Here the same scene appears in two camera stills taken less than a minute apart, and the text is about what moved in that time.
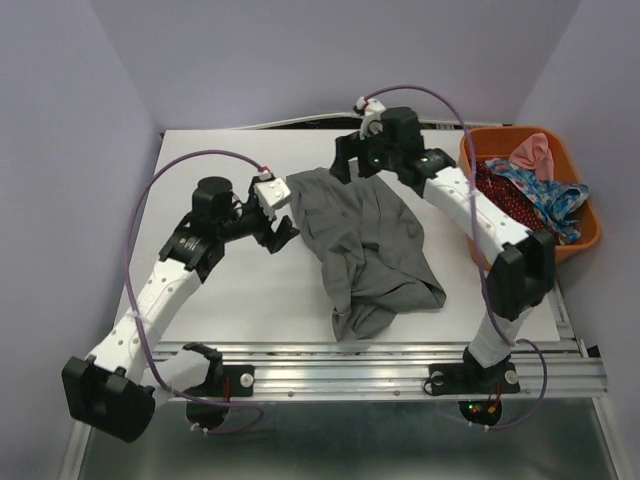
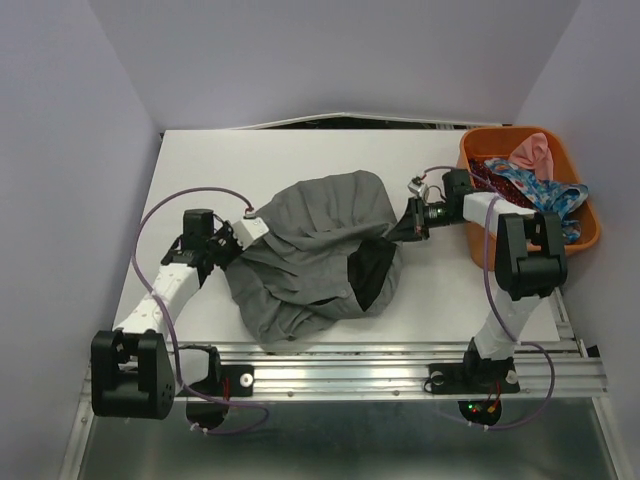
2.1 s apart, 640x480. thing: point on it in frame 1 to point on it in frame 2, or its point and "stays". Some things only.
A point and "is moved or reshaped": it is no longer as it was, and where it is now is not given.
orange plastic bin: x=498 y=142 stays
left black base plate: x=227 y=381 stays
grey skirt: x=368 y=243 is moved or reshaped
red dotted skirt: x=504 y=193 stays
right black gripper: x=351 y=147 to x=417 y=216
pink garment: x=534 y=153 stays
